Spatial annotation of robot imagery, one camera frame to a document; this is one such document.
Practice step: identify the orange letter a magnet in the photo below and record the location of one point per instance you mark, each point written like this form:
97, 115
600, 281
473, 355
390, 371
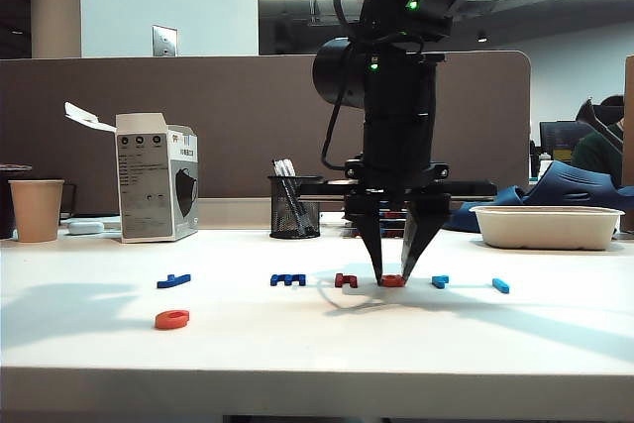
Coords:
392, 282

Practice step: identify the metal wall switch plate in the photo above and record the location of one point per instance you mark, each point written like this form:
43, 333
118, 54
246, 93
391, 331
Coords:
164, 40

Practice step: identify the brown wooden panel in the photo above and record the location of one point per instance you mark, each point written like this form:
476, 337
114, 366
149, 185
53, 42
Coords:
629, 145

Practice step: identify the black mesh pen holder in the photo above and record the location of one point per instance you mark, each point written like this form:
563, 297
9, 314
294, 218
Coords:
282, 217

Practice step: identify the person in green sweater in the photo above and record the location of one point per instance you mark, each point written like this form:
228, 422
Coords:
597, 160

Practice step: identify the small white bottle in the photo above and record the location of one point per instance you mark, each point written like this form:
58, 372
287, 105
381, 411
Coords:
545, 164

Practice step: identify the brown paper cup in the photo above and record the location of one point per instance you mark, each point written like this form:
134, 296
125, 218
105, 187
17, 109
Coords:
36, 211

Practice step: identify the red letter h magnet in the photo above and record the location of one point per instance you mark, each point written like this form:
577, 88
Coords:
339, 281

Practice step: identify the light blue letter r magnet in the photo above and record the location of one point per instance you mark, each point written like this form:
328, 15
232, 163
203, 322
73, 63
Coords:
437, 283

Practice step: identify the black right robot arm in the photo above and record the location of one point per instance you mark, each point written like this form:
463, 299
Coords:
396, 81

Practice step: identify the black computer monitor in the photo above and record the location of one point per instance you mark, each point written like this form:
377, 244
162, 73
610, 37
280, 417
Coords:
557, 138

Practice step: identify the small white plastic device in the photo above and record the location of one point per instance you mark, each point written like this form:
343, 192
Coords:
85, 228

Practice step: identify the white face mask box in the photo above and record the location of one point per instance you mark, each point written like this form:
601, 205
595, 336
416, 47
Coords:
148, 184

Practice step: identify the light blue letter l magnet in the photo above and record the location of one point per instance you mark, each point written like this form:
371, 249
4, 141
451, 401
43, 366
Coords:
500, 286

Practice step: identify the orange letter c magnet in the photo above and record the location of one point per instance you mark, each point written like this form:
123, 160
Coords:
163, 322

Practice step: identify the beige pulp food container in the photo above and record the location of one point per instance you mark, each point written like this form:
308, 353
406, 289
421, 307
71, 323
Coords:
545, 231

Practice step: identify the dark grey chair headrest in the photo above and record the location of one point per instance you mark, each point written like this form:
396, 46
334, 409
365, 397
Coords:
597, 117

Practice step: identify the dark blue letter y magnet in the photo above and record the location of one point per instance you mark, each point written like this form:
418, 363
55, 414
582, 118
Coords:
173, 282

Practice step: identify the white capped marker pen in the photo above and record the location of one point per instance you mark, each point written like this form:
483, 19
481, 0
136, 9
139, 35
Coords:
289, 167
276, 167

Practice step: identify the dark blue letter m magnet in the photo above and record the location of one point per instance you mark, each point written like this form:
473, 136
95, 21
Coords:
284, 278

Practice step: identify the stack of clear letter boxes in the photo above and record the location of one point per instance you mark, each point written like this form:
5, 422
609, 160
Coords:
393, 233

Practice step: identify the brown desk partition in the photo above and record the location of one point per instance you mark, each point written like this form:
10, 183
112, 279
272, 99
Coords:
198, 121

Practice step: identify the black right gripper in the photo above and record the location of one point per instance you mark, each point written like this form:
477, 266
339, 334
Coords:
396, 145

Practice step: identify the dark blue rubber slipper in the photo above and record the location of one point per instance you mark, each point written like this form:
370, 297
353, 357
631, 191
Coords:
569, 184
490, 196

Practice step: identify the teal letter magnet tray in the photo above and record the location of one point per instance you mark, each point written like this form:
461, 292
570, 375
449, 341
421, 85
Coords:
393, 214

